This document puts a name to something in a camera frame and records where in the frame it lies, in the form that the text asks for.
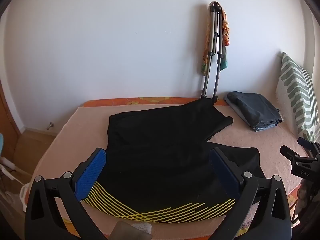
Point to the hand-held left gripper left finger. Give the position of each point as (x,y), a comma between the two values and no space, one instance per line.
(90,174)

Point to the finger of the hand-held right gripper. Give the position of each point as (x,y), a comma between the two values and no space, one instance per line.
(290,153)
(305,142)

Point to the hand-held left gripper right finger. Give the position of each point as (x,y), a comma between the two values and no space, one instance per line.
(225,173)

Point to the black pants with yellow stripes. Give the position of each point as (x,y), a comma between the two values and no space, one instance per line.
(172,155)

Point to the folded grey pants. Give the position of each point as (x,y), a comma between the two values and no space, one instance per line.
(255,110)

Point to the person's right hand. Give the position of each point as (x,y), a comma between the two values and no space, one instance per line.
(303,195)

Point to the pink blanket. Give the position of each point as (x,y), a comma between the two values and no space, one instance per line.
(75,130)

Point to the green white patterned pillow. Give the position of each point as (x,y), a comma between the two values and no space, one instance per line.
(296,95)

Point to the metal door stopper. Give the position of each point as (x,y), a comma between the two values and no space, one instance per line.
(50,125)

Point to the grey card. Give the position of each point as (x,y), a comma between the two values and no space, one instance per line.
(130,232)

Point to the white cloth scrap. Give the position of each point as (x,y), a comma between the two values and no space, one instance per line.
(144,227)

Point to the white plastic rack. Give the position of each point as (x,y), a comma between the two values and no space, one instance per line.
(11,172)

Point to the wooden door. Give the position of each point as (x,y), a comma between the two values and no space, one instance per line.
(8,120)

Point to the grey metal tripod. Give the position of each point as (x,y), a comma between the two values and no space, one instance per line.
(214,52)

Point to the colourful floral cloth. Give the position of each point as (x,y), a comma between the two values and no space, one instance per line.
(225,35)

